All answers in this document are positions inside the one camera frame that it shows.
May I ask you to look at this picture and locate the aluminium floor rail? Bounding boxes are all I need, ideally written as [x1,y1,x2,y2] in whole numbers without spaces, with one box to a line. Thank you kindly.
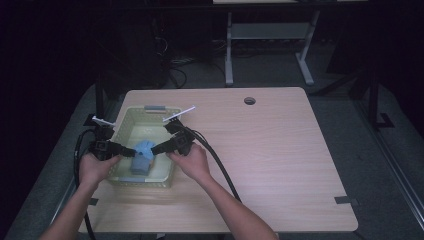
[352,99,424,232]
[41,99,118,240]

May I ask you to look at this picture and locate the pale yellow plastic basket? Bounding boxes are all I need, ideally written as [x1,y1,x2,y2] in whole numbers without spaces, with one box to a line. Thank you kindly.
[105,105,183,188]

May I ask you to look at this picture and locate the black floor cables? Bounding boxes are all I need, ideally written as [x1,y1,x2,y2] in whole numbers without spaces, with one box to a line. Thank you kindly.
[153,34,228,90]

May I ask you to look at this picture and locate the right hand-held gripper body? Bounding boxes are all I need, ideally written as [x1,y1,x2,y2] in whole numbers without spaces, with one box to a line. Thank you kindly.
[162,105,197,157]

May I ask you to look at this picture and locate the black metal stand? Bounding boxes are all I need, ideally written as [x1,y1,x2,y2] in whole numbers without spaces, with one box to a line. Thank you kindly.
[83,73,107,128]
[366,70,396,132]

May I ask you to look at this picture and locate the person's left hand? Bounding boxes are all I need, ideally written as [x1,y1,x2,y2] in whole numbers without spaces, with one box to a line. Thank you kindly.
[78,152,123,191]

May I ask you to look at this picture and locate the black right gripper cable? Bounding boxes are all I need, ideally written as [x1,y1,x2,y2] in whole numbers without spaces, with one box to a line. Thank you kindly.
[184,127,243,203]

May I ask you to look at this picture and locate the person's right hand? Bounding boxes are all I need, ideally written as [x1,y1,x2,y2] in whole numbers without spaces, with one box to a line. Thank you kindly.
[166,143,213,184]

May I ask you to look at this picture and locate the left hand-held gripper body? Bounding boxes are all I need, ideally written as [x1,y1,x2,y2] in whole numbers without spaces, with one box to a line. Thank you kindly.
[88,115,120,161]

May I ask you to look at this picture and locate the white metal table frame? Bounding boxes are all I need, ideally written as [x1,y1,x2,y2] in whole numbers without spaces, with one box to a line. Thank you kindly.
[224,10,322,87]

